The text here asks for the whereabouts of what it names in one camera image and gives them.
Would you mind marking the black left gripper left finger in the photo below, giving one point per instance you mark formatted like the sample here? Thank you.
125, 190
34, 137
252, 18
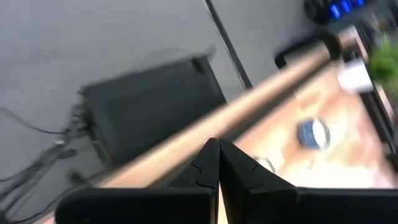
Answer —
208, 165

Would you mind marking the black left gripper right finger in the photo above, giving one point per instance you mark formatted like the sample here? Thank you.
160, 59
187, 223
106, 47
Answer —
248, 193

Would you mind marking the blue white patterned candle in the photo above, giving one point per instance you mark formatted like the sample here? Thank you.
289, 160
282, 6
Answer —
312, 134

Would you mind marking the large black box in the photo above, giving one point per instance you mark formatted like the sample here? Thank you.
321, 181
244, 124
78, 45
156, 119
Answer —
149, 109

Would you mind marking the green plant in white pot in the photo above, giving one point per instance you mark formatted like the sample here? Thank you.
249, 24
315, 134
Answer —
354, 76

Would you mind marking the black device with blue lights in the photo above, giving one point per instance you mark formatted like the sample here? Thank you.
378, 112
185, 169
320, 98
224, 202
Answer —
339, 9

